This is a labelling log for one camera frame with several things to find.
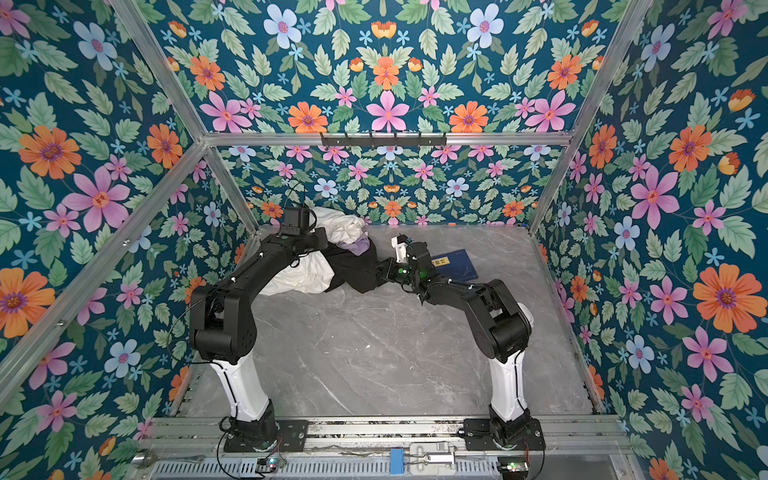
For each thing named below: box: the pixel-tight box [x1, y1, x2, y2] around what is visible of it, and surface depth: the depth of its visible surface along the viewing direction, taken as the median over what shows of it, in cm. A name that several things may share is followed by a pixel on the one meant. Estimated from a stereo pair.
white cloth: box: [259, 207, 368, 296], surface depth 103 cm
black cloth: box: [321, 237, 379, 293], surface depth 100 cm
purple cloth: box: [337, 233, 371, 256], surface depth 110 cm
